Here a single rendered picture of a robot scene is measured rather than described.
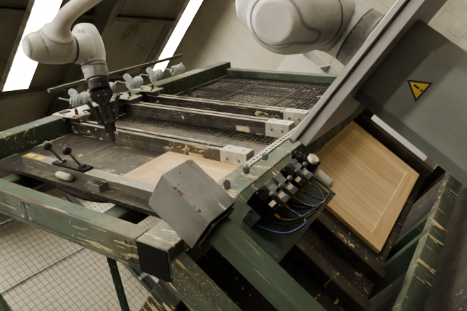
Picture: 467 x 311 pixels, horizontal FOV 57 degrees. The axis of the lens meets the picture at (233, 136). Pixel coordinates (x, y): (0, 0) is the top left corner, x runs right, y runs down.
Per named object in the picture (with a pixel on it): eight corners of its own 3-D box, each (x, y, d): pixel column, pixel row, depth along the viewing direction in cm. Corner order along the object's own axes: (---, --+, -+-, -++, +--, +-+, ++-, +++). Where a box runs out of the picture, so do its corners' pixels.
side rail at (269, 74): (362, 94, 289) (363, 78, 285) (226, 82, 346) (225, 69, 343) (365, 91, 295) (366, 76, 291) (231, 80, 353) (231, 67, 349)
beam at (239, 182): (171, 284, 116) (167, 250, 113) (140, 271, 123) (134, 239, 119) (383, 92, 289) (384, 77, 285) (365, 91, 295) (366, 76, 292)
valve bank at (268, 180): (301, 239, 119) (240, 181, 125) (276, 265, 128) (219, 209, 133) (357, 171, 158) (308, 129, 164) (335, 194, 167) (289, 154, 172)
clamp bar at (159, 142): (244, 172, 167) (241, 114, 159) (55, 132, 229) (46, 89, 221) (256, 163, 175) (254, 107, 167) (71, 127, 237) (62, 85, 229)
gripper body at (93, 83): (108, 80, 163) (114, 103, 162) (85, 84, 160) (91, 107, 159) (110, 74, 156) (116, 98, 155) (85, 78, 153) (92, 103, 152)
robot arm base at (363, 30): (405, 15, 115) (388, 4, 117) (388, 16, 97) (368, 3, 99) (365, 70, 124) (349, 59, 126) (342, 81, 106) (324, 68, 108)
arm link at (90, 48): (98, 69, 166) (67, 69, 156) (88, 31, 167) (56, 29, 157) (113, 60, 159) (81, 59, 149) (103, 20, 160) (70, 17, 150)
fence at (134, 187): (191, 213, 141) (190, 202, 139) (23, 164, 190) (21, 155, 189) (201, 206, 144) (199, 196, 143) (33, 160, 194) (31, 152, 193)
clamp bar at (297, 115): (304, 128, 212) (304, 80, 204) (133, 105, 274) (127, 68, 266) (312, 122, 220) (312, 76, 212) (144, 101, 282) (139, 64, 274)
